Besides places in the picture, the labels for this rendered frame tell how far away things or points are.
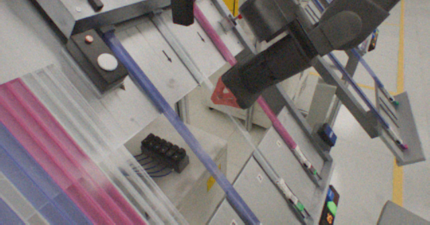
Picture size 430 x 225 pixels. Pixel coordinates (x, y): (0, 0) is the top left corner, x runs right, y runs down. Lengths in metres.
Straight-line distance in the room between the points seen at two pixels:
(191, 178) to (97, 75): 0.50
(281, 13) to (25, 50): 0.33
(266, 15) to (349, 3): 0.10
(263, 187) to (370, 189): 1.27
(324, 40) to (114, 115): 0.30
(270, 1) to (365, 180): 1.53
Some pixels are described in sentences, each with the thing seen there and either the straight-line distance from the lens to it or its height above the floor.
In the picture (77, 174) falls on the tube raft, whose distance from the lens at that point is 0.34.
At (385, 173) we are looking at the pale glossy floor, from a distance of 1.88.
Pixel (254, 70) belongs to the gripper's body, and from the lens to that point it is 0.38.
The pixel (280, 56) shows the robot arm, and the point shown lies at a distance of 0.36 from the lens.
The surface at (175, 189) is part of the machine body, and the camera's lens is 0.76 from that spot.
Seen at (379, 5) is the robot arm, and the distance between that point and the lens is 0.35.
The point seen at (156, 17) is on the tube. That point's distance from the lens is 0.49.
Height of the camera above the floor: 1.24
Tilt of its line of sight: 36 degrees down
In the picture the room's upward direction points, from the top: straight up
